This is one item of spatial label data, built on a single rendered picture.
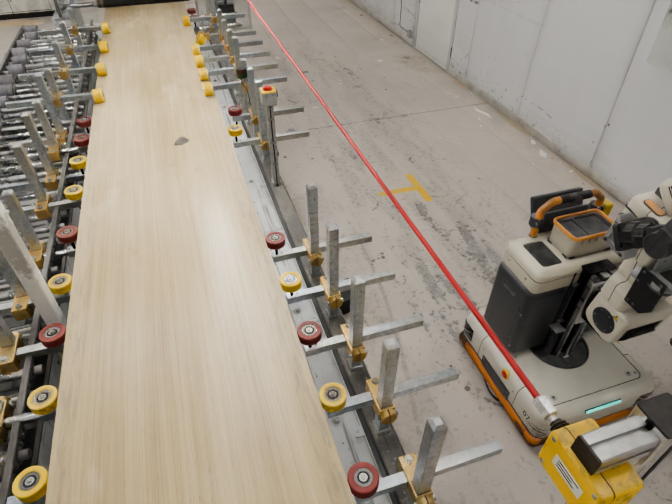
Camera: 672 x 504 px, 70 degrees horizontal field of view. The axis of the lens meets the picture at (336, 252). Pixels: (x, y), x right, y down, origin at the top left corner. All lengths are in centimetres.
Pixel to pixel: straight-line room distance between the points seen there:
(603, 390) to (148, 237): 204
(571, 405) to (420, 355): 78
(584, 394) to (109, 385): 189
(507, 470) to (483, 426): 22
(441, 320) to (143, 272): 169
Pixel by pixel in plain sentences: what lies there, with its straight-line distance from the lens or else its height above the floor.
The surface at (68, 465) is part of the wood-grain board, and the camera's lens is 152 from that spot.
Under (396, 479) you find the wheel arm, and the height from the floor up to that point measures 83.
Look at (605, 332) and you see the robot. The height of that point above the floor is 69.
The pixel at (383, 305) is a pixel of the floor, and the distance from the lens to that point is 291.
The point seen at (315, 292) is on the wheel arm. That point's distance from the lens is 182.
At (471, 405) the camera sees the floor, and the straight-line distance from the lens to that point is 258.
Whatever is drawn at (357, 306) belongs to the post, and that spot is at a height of 103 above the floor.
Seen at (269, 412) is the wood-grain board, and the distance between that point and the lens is 143.
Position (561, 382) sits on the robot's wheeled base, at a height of 28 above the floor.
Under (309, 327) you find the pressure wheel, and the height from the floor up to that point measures 91.
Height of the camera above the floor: 212
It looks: 41 degrees down
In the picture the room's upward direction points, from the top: straight up
